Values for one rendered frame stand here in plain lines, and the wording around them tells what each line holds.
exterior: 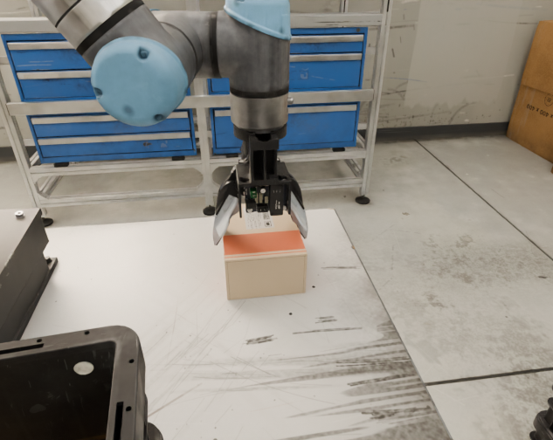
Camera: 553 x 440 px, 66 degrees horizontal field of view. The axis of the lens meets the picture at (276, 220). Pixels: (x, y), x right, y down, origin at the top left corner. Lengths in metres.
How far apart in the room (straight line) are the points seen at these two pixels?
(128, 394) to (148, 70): 0.25
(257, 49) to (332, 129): 1.66
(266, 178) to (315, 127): 1.59
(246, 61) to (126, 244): 0.43
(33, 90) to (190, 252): 1.52
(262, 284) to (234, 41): 0.34
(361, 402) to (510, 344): 1.23
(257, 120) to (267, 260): 0.20
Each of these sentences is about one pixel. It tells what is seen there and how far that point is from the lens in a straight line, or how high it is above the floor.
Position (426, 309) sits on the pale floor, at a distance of 1.75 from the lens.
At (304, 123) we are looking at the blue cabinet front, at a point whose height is 0.46.
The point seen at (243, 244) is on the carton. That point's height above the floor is 0.77.
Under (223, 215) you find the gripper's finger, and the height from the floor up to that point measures 0.81.
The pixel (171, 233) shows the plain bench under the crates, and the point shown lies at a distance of 0.82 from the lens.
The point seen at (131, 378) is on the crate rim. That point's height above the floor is 0.93.
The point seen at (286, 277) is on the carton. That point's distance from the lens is 0.64.
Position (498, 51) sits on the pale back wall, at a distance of 3.45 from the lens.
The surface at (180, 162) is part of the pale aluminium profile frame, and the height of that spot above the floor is 0.30.
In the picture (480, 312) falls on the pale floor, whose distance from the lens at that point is 1.81.
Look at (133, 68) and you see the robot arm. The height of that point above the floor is 1.06.
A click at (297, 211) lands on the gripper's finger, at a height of 0.81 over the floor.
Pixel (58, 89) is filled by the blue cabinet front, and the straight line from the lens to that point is 2.13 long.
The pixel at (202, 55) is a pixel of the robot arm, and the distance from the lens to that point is 0.52.
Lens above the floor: 1.14
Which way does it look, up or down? 32 degrees down
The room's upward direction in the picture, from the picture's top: straight up
